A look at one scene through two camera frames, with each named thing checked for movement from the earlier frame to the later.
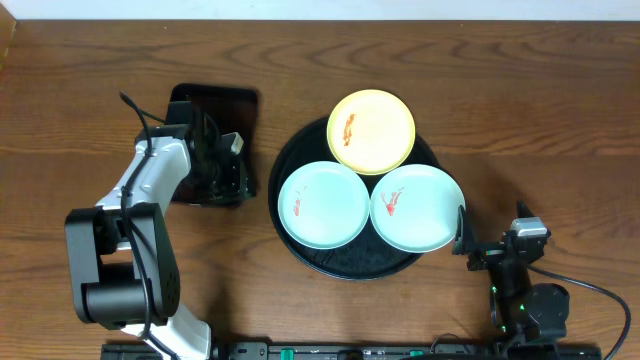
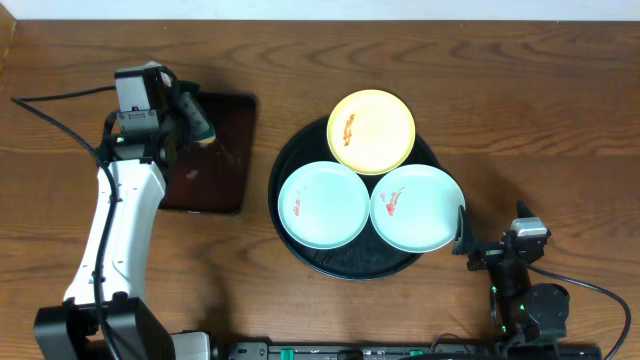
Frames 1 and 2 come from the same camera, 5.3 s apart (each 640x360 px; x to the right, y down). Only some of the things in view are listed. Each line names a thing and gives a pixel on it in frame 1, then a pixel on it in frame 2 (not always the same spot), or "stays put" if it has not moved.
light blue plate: [323, 205] stays put
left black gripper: [220, 178] -> [177, 122]
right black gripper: [464, 245] stays put
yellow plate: [371, 132] stays put
